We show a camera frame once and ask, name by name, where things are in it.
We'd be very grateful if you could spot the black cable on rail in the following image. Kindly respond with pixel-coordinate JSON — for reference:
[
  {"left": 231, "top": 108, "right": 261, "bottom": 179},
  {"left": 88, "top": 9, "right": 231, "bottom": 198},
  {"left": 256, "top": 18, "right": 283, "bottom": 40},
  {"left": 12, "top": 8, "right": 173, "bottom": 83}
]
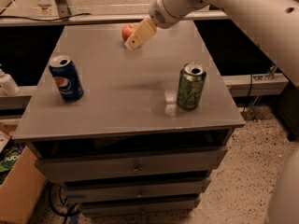
[{"left": 0, "top": 12, "right": 92, "bottom": 22}]

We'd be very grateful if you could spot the grey drawer cabinet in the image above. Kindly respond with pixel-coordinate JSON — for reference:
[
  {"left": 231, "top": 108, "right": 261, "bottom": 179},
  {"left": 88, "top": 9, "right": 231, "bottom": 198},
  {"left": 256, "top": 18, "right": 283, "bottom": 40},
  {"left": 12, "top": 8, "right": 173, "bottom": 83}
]
[{"left": 14, "top": 21, "right": 244, "bottom": 209}]

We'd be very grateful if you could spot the top grey drawer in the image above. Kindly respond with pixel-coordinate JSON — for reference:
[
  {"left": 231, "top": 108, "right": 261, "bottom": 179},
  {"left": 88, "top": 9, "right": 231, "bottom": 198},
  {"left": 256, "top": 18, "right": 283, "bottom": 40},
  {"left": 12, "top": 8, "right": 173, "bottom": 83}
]
[{"left": 36, "top": 146, "right": 227, "bottom": 183}]

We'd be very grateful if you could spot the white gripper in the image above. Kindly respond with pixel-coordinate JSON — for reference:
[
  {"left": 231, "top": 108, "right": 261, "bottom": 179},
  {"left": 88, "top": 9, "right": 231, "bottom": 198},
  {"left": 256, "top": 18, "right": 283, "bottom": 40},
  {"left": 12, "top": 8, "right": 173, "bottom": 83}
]
[{"left": 124, "top": 0, "right": 179, "bottom": 49}]

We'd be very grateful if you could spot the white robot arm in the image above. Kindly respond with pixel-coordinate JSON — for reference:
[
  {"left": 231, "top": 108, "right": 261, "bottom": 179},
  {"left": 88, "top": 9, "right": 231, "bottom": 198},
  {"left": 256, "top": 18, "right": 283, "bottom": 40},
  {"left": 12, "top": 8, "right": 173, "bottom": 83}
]
[{"left": 125, "top": 0, "right": 299, "bottom": 224}]

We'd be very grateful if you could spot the green snack bag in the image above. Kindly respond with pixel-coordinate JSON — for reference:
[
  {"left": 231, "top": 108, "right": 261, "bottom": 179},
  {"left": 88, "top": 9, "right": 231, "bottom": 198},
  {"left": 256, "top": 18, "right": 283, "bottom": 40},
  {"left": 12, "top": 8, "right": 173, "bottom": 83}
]
[{"left": 0, "top": 143, "right": 25, "bottom": 173}]

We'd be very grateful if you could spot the cardboard box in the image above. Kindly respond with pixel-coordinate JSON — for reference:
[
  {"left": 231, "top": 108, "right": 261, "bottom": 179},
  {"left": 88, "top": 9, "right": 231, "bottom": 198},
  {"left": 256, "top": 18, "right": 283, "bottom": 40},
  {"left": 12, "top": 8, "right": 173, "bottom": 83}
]
[{"left": 0, "top": 121, "right": 48, "bottom": 224}]

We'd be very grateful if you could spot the grey metal rail frame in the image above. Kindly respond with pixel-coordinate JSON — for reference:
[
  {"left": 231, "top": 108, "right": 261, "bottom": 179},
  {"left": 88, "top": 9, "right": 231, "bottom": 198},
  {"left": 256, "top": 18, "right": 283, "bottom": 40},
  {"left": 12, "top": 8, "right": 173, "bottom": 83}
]
[{"left": 0, "top": 0, "right": 232, "bottom": 28}]

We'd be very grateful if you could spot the white plastic bottle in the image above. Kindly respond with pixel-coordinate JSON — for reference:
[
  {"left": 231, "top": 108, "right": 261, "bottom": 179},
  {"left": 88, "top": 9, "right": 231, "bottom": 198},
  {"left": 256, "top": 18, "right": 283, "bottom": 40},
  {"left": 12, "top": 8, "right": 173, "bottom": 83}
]
[{"left": 0, "top": 69, "right": 20, "bottom": 96}]

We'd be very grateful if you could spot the blue pepsi can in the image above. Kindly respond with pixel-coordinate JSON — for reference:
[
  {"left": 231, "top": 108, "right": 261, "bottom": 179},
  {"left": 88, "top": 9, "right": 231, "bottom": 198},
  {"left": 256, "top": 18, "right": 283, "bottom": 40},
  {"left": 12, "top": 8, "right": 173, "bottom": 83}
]
[{"left": 49, "top": 55, "right": 83, "bottom": 102}]

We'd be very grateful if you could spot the green soda can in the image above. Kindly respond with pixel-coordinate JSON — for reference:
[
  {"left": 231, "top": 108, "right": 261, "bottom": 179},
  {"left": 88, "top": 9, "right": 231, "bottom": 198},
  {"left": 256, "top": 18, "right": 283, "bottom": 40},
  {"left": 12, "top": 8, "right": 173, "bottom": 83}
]
[{"left": 177, "top": 62, "right": 206, "bottom": 110}]

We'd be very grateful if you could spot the red apple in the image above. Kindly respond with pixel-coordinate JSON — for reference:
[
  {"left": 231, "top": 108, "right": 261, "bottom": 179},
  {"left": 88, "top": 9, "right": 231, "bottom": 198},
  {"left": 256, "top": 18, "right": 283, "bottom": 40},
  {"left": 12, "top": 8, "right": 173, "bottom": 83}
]
[{"left": 121, "top": 23, "right": 138, "bottom": 41}]

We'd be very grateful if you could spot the black floor cable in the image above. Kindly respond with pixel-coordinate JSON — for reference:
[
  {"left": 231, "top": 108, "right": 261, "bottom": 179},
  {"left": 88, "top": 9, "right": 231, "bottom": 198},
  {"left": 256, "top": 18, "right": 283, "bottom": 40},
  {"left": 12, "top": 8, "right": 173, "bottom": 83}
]
[{"left": 46, "top": 183, "right": 81, "bottom": 224}]

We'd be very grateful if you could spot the middle grey drawer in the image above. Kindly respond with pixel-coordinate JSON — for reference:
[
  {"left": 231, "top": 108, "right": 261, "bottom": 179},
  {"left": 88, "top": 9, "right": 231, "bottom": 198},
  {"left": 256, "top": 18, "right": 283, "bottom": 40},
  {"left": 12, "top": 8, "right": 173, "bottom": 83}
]
[{"left": 63, "top": 177, "right": 211, "bottom": 203}]

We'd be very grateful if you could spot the bottom grey drawer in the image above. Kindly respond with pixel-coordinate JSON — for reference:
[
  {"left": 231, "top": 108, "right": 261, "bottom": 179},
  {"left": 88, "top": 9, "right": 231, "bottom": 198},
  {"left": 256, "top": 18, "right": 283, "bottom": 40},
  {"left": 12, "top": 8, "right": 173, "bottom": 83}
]
[{"left": 80, "top": 195, "right": 201, "bottom": 217}]

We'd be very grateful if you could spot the grey drawer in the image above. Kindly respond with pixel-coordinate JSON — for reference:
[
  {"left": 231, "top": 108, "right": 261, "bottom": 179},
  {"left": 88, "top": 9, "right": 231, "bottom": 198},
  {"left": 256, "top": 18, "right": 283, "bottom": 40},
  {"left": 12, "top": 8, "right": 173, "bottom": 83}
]
[
  {"left": 80, "top": 195, "right": 201, "bottom": 217},
  {"left": 36, "top": 146, "right": 227, "bottom": 183},
  {"left": 63, "top": 177, "right": 211, "bottom": 203}
]

